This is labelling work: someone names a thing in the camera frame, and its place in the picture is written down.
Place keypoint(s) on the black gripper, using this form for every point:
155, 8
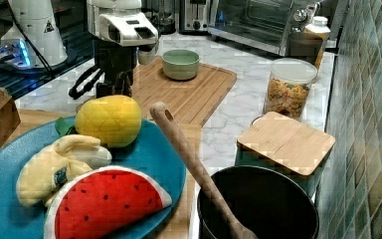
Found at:
117, 64

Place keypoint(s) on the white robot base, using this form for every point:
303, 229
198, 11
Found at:
34, 40

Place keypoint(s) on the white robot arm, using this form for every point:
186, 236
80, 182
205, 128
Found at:
123, 38

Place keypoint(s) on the green ceramic bowl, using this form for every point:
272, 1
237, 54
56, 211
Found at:
180, 64

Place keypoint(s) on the bamboo cutting board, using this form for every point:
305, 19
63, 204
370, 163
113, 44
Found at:
190, 102

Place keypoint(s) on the silver toaster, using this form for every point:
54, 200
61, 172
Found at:
193, 17

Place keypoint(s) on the blue plate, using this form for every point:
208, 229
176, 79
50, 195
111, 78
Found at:
150, 153

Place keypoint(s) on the plush banana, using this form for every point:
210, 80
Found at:
49, 169

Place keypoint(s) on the plush watermelon slice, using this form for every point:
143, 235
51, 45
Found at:
101, 201

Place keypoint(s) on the stainless toaster oven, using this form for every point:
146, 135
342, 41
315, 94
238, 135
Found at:
262, 24

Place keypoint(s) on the clear cereal jar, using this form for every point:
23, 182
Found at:
288, 88

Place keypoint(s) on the teal box bamboo lid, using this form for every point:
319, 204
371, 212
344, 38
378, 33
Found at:
288, 146

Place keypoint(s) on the dark cylindrical container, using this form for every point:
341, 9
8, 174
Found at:
303, 46

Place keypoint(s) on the white capped bottle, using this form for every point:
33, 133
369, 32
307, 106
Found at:
318, 27

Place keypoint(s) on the wooden spoon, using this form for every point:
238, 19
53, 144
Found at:
172, 131

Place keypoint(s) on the black pot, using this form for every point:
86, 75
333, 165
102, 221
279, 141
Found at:
268, 203

